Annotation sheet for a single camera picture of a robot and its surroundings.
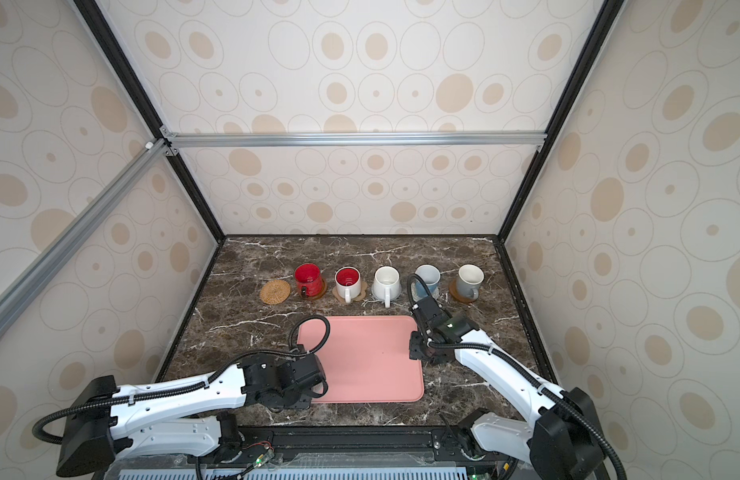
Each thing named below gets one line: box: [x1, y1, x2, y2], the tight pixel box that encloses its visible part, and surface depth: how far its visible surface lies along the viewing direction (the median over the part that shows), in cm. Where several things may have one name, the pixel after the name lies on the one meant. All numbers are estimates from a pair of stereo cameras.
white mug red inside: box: [334, 266, 361, 304], surface depth 99 cm
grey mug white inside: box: [457, 263, 485, 301], surface depth 99 cm
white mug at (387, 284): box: [371, 265, 402, 308], surface depth 99 cm
